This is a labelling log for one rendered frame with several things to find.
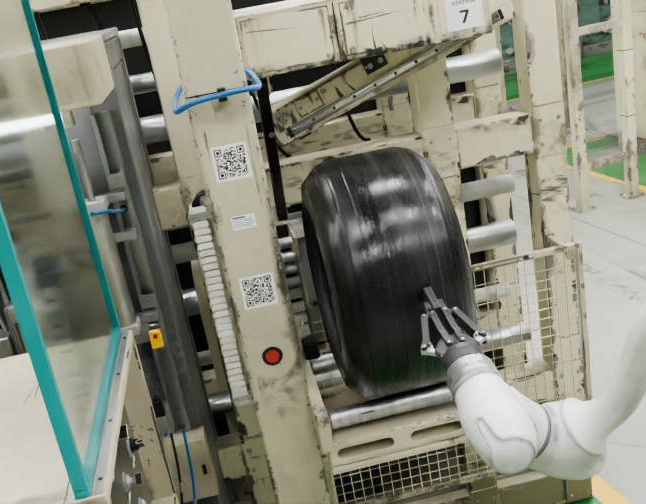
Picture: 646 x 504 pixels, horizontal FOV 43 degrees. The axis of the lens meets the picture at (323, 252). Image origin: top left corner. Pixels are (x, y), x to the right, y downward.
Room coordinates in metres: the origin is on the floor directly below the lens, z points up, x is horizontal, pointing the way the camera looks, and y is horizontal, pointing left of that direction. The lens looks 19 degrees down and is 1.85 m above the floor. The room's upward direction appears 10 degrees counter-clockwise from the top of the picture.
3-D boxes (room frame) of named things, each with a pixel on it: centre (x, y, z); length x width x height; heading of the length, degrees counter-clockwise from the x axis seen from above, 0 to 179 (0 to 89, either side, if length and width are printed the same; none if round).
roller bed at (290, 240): (2.12, 0.17, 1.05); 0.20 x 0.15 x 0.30; 96
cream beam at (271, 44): (2.07, -0.19, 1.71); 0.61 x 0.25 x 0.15; 96
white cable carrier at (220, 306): (1.68, 0.24, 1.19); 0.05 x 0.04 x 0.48; 6
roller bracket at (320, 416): (1.75, 0.09, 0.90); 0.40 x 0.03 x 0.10; 6
